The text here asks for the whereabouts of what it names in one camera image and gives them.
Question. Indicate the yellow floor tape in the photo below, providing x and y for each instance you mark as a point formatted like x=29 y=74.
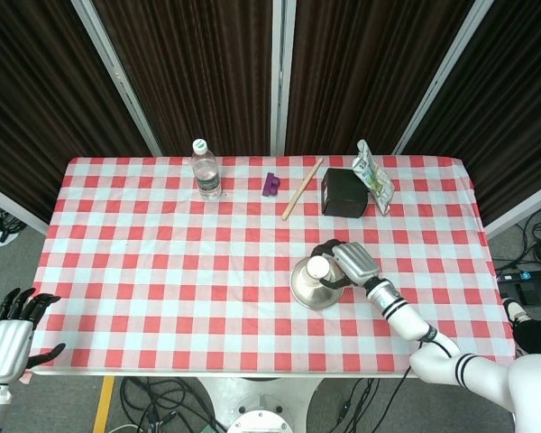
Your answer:
x=103 y=406

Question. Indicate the white paper cup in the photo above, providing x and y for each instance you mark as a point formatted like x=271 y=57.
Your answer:
x=318 y=267

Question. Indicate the clear plastic water bottle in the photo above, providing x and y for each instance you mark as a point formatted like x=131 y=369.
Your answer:
x=206 y=173

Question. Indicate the white green snack bag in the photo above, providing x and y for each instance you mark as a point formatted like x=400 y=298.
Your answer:
x=374 y=180

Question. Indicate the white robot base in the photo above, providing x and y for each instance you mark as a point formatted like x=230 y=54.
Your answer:
x=257 y=406

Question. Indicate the black power strip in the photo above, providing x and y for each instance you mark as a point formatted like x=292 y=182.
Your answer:
x=527 y=275

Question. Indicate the purple plastic block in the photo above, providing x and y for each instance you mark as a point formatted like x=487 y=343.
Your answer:
x=271 y=185

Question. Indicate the black trouser leg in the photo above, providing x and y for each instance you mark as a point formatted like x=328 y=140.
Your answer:
x=536 y=336

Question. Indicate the black cardboard box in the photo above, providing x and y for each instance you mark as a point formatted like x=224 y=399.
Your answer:
x=345 y=191

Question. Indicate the white shoe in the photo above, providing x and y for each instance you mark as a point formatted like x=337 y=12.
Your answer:
x=514 y=309

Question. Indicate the white partition post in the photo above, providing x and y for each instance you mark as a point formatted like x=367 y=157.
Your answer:
x=281 y=76
x=117 y=76
x=437 y=76
x=523 y=216
x=13 y=207

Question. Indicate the wooden stick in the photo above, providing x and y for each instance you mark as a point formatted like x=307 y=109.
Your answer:
x=303 y=189

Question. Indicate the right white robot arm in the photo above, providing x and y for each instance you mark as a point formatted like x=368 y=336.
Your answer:
x=410 y=322

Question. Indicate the red white checked tablecloth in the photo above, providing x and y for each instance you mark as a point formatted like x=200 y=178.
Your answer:
x=162 y=270

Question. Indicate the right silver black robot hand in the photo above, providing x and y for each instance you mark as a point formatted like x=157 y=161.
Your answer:
x=356 y=266

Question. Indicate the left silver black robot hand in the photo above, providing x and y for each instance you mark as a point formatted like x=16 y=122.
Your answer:
x=4 y=347

